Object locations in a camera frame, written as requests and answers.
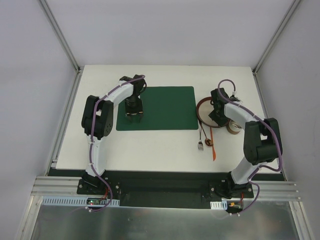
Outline red rimmed beige plate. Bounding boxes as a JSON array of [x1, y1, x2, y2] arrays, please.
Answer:
[[196, 96, 221, 129]]

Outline steel cup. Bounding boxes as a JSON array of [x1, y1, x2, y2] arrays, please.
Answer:
[[226, 120, 242, 135]]

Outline copper spoon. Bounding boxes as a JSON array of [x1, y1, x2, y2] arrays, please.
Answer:
[[201, 125, 214, 147]]

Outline green placemat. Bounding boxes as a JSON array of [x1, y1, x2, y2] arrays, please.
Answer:
[[116, 86, 198, 131]]

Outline silver fork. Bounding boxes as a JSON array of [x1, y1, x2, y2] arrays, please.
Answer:
[[197, 126, 204, 151]]

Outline orange knife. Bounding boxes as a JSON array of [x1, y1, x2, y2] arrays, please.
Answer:
[[210, 127, 217, 161]]

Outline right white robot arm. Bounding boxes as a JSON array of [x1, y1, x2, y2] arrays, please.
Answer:
[[208, 88, 283, 199]]

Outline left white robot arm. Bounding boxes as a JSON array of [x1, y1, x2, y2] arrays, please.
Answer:
[[81, 74, 147, 195]]

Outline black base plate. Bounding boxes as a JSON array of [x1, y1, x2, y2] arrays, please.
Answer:
[[76, 170, 254, 209]]

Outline right white cable duct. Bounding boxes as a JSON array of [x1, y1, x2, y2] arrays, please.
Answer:
[[210, 200, 228, 211]]

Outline white cable duct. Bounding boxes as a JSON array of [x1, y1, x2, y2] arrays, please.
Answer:
[[210, 200, 228, 211], [42, 196, 120, 208]]

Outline aluminium front rail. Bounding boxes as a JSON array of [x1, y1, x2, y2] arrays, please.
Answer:
[[31, 176, 302, 202]]

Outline left aluminium frame post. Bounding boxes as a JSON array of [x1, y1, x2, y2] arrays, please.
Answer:
[[37, 0, 82, 74]]

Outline aluminium frame post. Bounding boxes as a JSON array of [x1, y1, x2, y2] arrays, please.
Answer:
[[37, 0, 82, 74], [252, 0, 303, 76]]

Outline left white cable duct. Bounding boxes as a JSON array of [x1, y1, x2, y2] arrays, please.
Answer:
[[42, 196, 120, 208]]

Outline right aluminium frame post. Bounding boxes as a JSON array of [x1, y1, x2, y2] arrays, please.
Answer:
[[252, 0, 303, 76]]

